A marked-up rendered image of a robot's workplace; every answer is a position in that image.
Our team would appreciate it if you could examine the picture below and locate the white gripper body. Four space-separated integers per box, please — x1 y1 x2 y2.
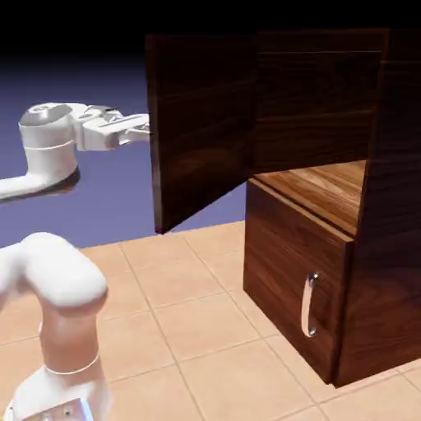
115 113 152 146

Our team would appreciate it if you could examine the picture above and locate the dark wood cabinet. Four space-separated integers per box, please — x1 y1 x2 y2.
243 28 421 389

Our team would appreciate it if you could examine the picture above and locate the dark wood door without handle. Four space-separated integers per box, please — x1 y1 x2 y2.
144 32 258 235

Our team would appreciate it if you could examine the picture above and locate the dark wood door with handle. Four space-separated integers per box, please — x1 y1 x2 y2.
243 179 355 386

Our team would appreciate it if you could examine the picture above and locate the curved silver door handle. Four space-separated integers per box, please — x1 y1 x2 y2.
300 271 321 339

